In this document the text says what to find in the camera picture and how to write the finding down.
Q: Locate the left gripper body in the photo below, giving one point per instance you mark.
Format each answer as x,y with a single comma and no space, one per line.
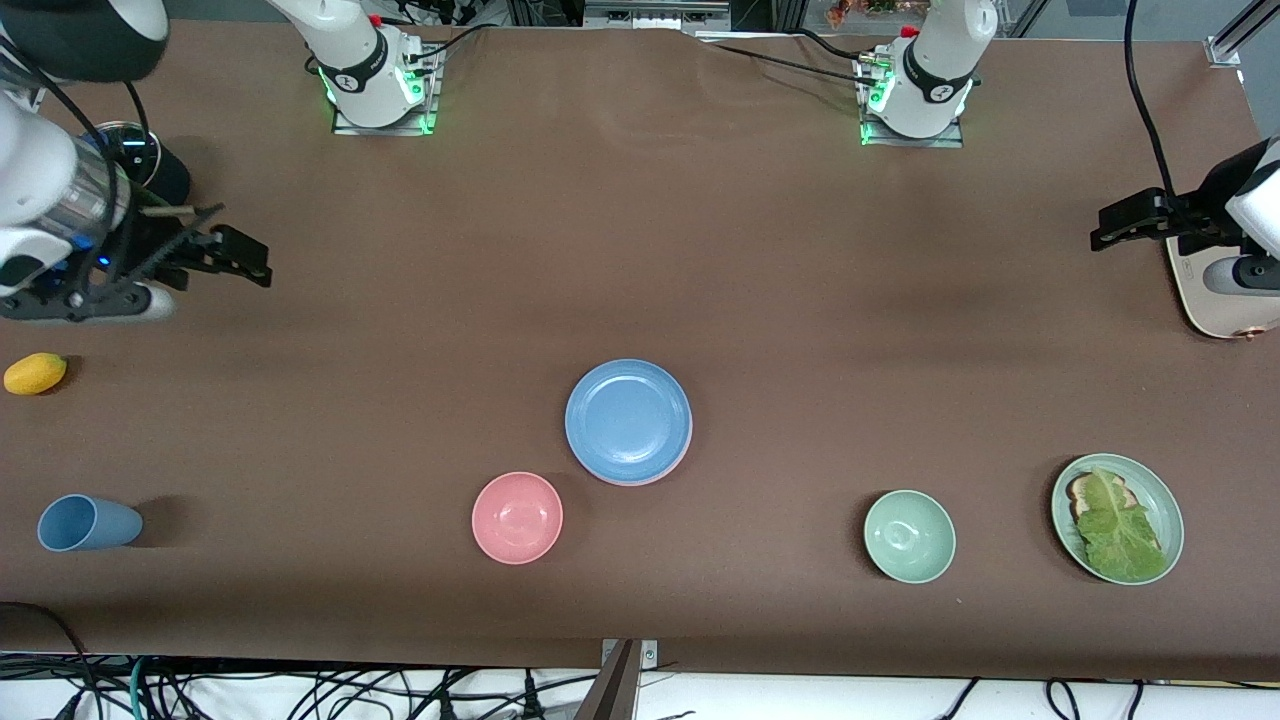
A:
1203,213

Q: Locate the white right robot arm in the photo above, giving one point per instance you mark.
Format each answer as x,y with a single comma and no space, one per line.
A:
355,60

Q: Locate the blue plate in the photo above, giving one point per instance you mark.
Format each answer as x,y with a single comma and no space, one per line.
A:
628,420

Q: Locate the pink bowl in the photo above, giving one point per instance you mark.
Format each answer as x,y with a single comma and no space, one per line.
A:
517,518

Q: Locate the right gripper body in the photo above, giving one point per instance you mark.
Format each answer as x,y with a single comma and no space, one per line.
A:
152,240

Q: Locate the blue cup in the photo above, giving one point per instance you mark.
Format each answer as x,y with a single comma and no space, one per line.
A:
90,523

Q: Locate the silver metal frame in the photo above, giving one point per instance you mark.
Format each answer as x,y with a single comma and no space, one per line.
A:
655,12

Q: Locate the green plate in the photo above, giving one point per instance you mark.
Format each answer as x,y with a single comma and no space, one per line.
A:
1062,525

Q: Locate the toast slice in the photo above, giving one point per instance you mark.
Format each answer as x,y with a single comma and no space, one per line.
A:
1076,492

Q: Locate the pink plate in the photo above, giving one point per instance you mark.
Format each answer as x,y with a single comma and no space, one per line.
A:
640,484

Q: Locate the aluminium profile rail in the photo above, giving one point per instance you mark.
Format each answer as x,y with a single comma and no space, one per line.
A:
1235,35

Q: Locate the silver metal bracket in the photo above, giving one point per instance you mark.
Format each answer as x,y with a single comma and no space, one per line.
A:
650,655

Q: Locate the green bowl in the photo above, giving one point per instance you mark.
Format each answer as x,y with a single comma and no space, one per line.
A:
909,536

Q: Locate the brown table cover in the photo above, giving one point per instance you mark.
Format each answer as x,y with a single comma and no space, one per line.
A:
600,250

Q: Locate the green lettuce leaf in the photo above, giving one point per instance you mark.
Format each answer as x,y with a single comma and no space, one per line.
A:
1120,540

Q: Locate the yellow lemon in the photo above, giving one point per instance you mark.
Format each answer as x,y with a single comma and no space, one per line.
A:
35,373

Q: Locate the dark brown bar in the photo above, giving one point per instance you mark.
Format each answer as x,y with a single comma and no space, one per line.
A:
610,695

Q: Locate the beige toaster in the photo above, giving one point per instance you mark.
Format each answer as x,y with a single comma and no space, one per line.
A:
1200,300

